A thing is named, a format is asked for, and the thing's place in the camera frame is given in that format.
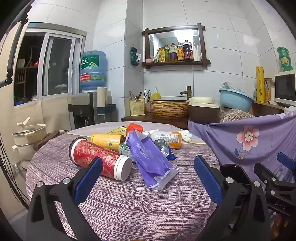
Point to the glass jar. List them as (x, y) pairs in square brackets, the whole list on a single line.
[(268, 90)]

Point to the yellow cooking oil bottle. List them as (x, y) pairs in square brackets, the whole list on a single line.
[(173, 53)]

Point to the black trash bin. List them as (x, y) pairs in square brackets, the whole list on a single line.
[(235, 172)]

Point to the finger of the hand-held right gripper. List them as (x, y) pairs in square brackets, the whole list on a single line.
[(286, 162), (266, 175)]

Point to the red patterned paper cup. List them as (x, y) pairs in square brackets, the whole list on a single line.
[(92, 153)]

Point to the wooden framed mirror shelf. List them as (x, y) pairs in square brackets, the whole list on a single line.
[(203, 46)]

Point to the green hanging bag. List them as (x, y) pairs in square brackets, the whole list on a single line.
[(134, 56)]

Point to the water dispenser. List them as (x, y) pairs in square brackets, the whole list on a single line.
[(81, 109)]

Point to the blue water jug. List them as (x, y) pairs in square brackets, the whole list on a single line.
[(92, 69)]

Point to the bamboo style faucet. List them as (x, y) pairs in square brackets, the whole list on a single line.
[(188, 92)]

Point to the white bottle with orange cap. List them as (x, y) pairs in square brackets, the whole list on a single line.
[(165, 137)]

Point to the woven pattern wash basin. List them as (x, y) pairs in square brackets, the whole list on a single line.
[(168, 109)]

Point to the brown and cream rice cooker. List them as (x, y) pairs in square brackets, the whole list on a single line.
[(203, 111)]

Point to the yellow green seasoning packet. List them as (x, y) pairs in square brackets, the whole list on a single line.
[(159, 55)]

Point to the striped purple tablecloth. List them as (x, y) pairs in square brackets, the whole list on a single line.
[(138, 208)]

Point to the white microwave oven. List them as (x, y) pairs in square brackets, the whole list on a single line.
[(285, 88)]

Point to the blue plastic basin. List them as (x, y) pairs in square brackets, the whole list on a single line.
[(235, 100)]

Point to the sliding window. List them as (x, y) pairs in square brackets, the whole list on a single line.
[(57, 64)]

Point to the cream pot with lid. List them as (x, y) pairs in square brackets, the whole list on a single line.
[(30, 136)]

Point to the small pink ornament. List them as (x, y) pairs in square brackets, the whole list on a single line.
[(149, 60)]

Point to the green cooking oil bottle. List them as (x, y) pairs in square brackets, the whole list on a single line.
[(166, 54)]

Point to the purple plastic bag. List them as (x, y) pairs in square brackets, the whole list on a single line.
[(148, 160)]

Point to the amber sauce bottle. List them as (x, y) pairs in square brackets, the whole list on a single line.
[(180, 53)]

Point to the blue cup holder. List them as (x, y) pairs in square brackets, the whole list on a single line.
[(108, 109)]

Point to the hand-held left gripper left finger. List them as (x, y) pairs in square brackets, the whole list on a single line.
[(89, 178)]

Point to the brown patterned cloth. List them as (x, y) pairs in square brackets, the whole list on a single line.
[(233, 115)]

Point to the white plastic bottle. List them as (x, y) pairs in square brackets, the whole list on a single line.
[(196, 54)]

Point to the purple floral cloth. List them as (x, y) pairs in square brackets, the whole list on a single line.
[(219, 139)]

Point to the black metal rod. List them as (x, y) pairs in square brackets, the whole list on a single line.
[(18, 41)]

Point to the stack of paper cups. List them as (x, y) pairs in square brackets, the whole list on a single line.
[(101, 96)]

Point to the orange foam net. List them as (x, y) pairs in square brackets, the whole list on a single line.
[(134, 127)]

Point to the blue foil wrapper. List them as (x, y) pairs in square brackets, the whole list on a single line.
[(165, 150)]

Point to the white plastic bag in basin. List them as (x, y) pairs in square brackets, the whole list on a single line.
[(231, 86)]

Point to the bundle of chopsticks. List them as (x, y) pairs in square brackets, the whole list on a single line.
[(138, 95)]

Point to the beige cloth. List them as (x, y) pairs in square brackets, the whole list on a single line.
[(53, 111)]

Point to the yellow paper cup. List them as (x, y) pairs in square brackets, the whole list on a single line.
[(104, 140)]

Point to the yellow wrap roll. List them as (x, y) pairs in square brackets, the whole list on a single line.
[(260, 85)]

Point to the wooden counter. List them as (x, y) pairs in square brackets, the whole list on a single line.
[(143, 119)]

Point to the yellow soap dispenser bottle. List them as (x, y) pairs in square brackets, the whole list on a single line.
[(156, 95)]

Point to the cream chopstick holder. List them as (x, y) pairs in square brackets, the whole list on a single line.
[(137, 107)]

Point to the dark soy sauce bottle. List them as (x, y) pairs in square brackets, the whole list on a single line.
[(188, 52)]

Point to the white tissue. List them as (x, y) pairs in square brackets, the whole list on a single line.
[(186, 135), (150, 132)]

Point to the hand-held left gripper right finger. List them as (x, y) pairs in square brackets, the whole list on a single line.
[(208, 178)]

